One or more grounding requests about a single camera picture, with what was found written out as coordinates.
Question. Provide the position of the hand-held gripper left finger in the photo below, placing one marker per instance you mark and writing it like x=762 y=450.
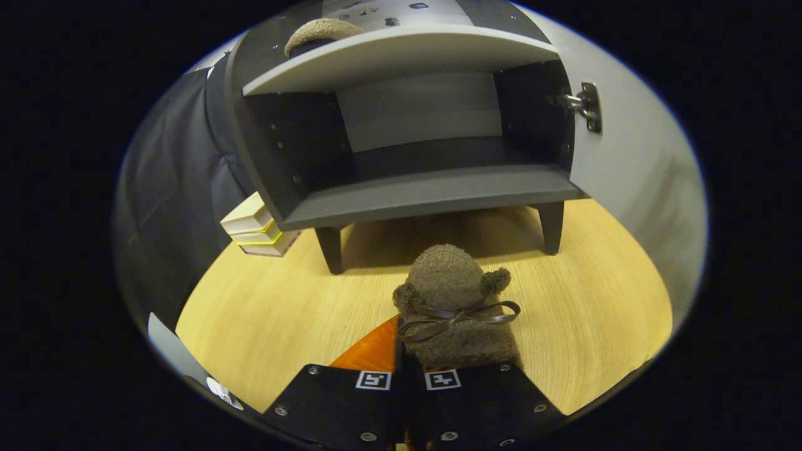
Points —
x=338 y=407

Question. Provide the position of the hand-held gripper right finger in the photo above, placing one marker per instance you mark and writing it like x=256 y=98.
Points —
x=482 y=407

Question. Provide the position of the brown fuzzy shoe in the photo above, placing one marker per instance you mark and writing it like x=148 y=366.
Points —
x=445 y=275
x=319 y=31

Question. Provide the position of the grey shoe cabinet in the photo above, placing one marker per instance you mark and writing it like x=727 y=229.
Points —
x=426 y=194

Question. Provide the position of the metal door hinge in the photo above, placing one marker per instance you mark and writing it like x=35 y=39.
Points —
x=589 y=106

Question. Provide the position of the white pink edged book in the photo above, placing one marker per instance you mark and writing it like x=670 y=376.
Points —
x=269 y=249

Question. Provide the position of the yellow edged book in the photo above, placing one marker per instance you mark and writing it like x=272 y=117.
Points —
x=258 y=238

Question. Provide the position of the beige orange cover book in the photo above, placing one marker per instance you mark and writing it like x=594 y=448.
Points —
x=247 y=216

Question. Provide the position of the black backdrop cloth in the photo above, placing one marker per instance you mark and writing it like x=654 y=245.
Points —
x=169 y=188

